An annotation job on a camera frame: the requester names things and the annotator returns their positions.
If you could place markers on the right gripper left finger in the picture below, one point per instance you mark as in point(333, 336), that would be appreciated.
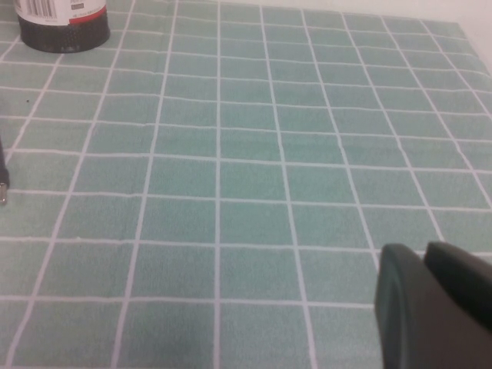
point(415, 326)

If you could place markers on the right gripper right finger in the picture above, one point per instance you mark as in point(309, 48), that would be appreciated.
point(465, 280)

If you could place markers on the black pen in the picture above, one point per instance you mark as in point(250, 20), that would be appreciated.
point(4, 177)

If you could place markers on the black mesh pen holder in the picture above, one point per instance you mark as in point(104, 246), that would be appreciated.
point(61, 36)

